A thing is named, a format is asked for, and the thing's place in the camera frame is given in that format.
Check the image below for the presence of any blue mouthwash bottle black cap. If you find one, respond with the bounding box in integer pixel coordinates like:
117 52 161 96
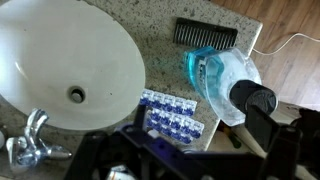
182 46 279 127

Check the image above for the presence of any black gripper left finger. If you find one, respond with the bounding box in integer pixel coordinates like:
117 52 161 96
134 104 148 133

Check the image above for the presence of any metal sink drain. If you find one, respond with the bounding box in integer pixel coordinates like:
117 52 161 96
68 85 87 104

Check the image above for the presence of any white cable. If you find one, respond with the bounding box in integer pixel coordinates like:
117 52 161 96
252 32 320 57

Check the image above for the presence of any white oval sink basin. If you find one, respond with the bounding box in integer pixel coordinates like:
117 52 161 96
0 0 147 132

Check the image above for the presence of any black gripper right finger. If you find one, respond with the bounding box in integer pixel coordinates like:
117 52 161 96
244 105 280 158

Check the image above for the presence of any black comb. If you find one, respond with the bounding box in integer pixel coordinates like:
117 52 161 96
173 17 239 51

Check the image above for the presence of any chrome faucet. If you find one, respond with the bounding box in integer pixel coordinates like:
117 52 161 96
5 108 73 175

